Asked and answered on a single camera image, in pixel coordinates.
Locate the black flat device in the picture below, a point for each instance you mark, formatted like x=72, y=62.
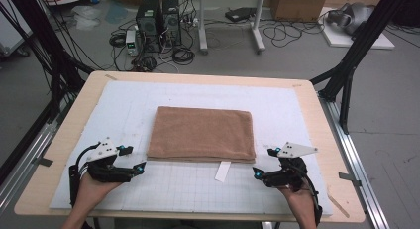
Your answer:
x=239, y=14

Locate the white tape strip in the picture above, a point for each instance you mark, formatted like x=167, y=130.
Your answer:
x=223, y=171

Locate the white floor board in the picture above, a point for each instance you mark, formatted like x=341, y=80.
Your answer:
x=340, y=40

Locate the thin wooden strip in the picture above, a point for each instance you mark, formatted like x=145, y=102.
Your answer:
x=338, y=204

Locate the slim black computer tower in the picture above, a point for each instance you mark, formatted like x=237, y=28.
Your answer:
x=171, y=21

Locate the large cardboard box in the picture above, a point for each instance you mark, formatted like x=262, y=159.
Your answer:
x=297, y=6

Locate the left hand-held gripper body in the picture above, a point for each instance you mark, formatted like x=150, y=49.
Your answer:
x=105, y=169

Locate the aluminium rail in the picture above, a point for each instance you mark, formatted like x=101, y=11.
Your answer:
x=26, y=156
x=356, y=156

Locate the white foam mat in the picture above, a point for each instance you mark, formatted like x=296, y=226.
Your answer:
x=280, y=103

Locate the person's left hand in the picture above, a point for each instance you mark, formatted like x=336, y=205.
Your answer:
x=94, y=192

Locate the tan terry towel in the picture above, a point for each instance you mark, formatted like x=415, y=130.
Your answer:
x=201, y=133

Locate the white table stand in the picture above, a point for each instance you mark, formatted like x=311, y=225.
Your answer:
x=257, y=27

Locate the dark tape piece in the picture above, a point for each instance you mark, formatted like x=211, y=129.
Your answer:
x=43, y=161

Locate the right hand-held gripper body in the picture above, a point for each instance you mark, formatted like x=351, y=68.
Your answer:
x=287, y=174

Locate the person's right hand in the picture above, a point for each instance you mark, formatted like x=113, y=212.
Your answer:
x=300, y=202

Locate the black metal frame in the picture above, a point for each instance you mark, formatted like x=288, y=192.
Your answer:
x=363, y=40
x=43, y=30

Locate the grey bag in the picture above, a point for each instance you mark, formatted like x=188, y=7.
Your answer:
x=353, y=16

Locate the white power supply unit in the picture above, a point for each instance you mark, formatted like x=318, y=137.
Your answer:
x=131, y=42

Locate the grey tape piece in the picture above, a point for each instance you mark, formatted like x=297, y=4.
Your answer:
x=348, y=177

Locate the large black computer tower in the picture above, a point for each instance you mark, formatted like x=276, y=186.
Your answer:
x=148, y=24

